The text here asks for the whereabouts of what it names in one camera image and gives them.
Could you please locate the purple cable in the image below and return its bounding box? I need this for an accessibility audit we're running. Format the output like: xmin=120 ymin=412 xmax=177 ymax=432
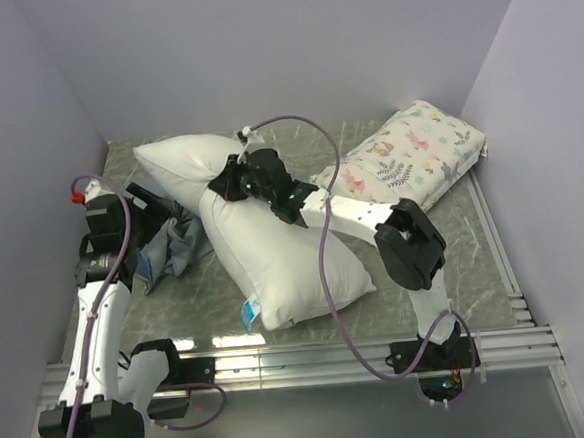
xmin=252 ymin=102 xmax=481 ymax=420
xmin=41 ymin=166 xmax=231 ymax=438

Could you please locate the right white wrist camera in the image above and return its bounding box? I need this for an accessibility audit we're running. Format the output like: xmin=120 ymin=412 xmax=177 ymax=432
xmin=237 ymin=126 xmax=266 ymax=164

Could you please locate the floral patterned pillow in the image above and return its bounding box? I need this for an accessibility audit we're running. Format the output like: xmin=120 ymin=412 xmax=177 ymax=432
xmin=311 ymin=100 xmax=487 ymax=212

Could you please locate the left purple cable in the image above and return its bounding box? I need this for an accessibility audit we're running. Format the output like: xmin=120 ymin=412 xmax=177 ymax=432
xmin=41 ymin=166 xmax=231 ymax=438

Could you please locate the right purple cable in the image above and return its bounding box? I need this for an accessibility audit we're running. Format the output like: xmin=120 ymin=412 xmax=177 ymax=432
xmin=252 ymin=102 xmax=481 ymax=420

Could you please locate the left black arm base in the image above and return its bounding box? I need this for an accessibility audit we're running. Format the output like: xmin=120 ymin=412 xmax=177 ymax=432
xmin=147 ymin=356 xmax=216 ymax=421

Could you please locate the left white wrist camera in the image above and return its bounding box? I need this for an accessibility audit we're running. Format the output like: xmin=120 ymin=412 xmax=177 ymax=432
xmin=70 ymin=179 xmax=113 ymax=206

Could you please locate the blue pillowcase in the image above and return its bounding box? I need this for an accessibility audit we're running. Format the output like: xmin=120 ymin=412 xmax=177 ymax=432
xmin=125 ymin=179 xmax=213 ymax=295

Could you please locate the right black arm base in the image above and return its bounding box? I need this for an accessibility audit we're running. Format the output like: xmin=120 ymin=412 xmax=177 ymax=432
xmin=385 ymin=325 xmax=481 ymax=405

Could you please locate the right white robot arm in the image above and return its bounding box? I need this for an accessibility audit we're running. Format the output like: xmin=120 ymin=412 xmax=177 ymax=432
xmin=208 ymin=148 xmax=479 ymax=371

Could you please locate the aluminium mounting rail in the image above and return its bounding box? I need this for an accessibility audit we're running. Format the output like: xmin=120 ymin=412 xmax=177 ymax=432
xmin=0 ymin=158 xmax=584 ymax=438

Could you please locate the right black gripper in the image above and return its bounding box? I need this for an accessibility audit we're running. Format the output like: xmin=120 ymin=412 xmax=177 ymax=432
xmin=208 ymin=153 xmax=276 ymax=211

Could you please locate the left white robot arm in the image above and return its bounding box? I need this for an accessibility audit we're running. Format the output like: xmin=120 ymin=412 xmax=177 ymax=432
xmin=38 ymin=176 xmax=184 ymax=438

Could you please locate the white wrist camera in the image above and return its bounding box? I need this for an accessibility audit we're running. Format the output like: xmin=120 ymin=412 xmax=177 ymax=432
xmin=70 ymin=179 xmax=113 ymax=206
xmin=237 ymin=126 xmax=266 ymax=164

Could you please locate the white pillow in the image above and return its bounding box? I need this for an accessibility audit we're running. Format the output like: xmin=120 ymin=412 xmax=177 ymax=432
xmin=134 ymin=134 xmax=376 ymax=331

